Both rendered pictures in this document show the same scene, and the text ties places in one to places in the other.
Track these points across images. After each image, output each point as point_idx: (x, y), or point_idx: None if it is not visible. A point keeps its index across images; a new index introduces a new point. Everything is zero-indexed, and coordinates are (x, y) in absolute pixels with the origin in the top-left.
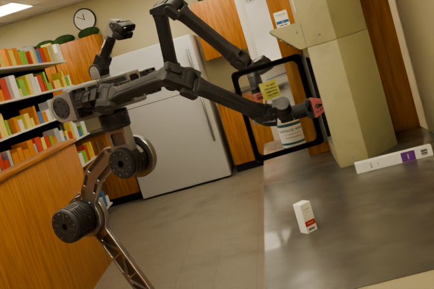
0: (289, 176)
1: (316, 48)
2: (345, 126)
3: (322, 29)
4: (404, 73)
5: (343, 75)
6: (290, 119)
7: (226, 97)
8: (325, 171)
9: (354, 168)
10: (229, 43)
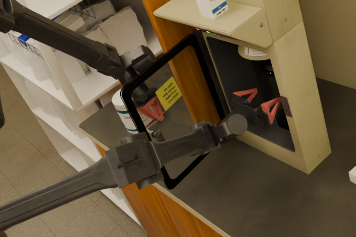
0: (242, 203)
1: (282, 40)
2: (312, 126)
3: (288, 11)
4: None
5: (310, 65)
6: None
7: (180, 151)
8: (293, 185)
9: (331, 172)
10: (91, 41)
